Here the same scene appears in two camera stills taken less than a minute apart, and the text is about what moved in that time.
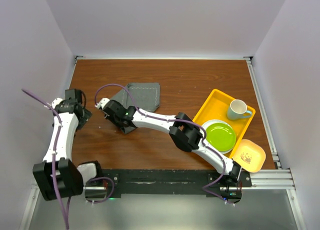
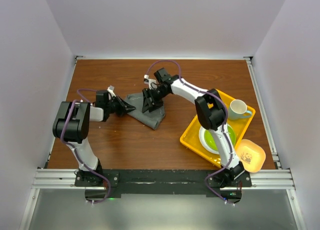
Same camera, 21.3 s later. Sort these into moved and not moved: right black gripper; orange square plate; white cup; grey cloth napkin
Moved: right black gripper; grey cloth napkin
Not moved: white cup; orange square plate
